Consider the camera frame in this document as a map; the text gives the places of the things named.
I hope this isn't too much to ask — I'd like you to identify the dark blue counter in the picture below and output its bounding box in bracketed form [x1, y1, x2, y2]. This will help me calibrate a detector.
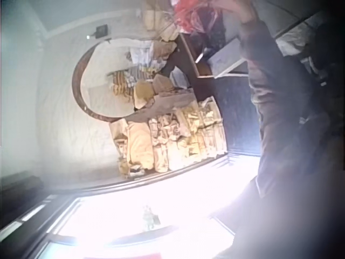
[198, 74, 263, 159]

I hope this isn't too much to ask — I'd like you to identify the rack with white bags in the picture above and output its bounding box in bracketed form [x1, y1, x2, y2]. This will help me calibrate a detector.
[274, 10, 335, 81]

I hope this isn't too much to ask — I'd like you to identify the dark wooden shelf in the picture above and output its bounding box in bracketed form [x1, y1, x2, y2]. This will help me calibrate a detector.
[161, 32, 220, 101]

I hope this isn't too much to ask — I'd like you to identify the person's left hand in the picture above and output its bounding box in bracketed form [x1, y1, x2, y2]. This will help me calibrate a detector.
[221, 0, 261, 25]

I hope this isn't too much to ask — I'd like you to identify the row of yellow sacks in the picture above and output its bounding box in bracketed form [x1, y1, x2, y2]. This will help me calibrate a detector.
[109, 97, 227, 178]

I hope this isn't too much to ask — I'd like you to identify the black wall box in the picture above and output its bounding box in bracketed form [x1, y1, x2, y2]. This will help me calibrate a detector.
[91, 24, 109, 38]

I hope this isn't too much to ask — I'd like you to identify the white flat box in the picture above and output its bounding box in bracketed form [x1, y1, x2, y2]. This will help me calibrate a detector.
[206, 37, 249, 79]

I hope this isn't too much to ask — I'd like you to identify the heap of sacks and bundles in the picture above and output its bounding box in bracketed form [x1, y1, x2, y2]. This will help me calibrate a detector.
[107, 39, 195, 112]

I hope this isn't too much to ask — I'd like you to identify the stack of beige sacks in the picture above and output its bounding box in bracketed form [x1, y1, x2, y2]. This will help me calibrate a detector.
[142, 0, 181, 43]

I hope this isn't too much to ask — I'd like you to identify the red and white plastic bag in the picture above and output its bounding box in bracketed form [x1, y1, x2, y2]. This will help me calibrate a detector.
[172, 0, 226, 35]

